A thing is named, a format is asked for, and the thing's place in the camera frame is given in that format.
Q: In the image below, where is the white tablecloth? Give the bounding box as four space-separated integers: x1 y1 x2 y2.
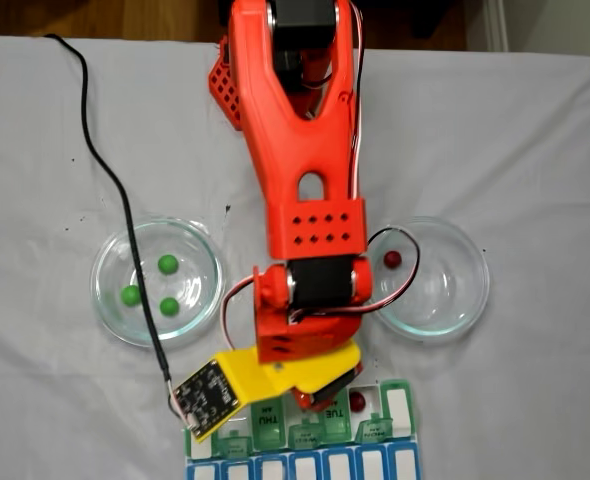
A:
0 35 590 480

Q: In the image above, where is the black camera cable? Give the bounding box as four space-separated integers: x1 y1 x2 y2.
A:
44 33 175 387

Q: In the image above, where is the clear glass bowl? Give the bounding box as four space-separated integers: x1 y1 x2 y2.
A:
90 214 226 348
367 215 490 346

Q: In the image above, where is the red white black servo wire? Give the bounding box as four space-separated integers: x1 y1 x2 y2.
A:
219 9 421 351

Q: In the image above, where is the white weekly pill organizer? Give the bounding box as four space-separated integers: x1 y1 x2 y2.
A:
182 378 421 480

